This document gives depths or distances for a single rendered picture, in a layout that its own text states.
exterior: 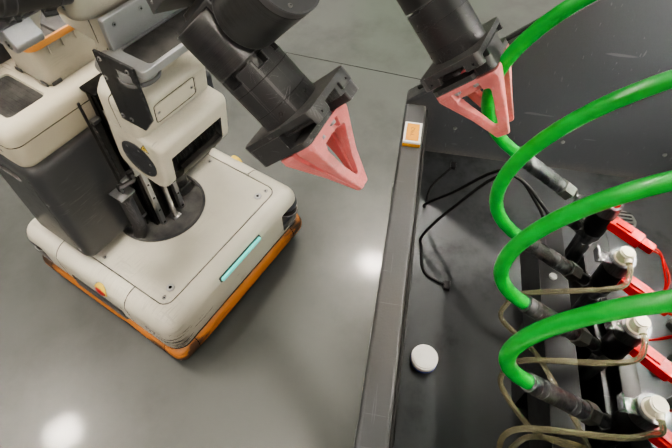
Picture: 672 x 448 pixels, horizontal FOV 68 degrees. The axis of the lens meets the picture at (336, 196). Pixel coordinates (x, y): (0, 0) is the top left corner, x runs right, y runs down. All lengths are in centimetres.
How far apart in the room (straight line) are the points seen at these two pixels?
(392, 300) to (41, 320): 148
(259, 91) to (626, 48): 65
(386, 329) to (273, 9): 45
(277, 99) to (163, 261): 122
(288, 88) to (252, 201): 126
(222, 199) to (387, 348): 111
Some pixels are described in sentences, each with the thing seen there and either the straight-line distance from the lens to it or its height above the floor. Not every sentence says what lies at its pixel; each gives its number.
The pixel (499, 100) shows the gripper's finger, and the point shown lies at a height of 125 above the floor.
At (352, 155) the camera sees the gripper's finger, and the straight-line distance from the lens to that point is 47.
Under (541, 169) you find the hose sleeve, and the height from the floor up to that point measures 114.
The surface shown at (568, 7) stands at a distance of 49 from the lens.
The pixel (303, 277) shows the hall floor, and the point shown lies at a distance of 181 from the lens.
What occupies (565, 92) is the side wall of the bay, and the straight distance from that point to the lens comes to 96.
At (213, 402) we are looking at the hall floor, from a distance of 168.
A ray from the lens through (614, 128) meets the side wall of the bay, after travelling 103.
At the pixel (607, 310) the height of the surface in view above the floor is 126.
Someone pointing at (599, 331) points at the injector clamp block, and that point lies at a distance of 72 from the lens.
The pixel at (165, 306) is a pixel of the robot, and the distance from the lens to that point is 152.
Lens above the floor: 157
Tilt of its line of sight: 51 degrees down
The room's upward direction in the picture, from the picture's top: straight up
